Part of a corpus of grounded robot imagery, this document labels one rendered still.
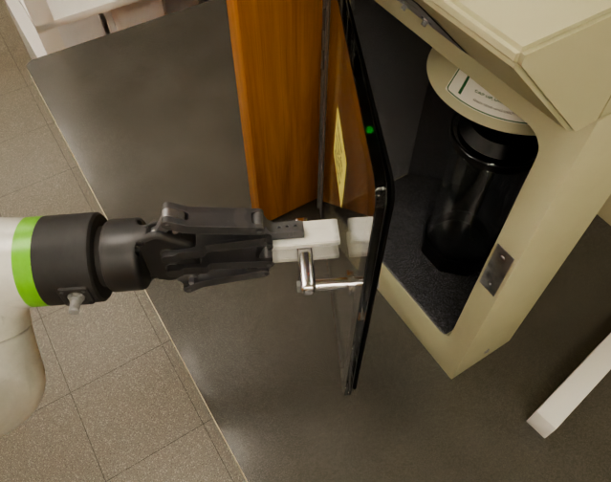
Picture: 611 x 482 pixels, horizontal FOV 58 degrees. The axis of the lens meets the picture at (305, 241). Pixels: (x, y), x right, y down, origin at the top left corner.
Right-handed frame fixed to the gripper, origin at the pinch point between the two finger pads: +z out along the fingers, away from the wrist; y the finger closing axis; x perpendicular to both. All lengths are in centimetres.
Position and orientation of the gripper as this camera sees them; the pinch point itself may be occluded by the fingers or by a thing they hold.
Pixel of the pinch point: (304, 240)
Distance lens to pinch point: 58.1
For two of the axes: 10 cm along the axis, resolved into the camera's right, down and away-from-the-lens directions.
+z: 10.0, -0.8, 0.6
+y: 0.0, -5.8, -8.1
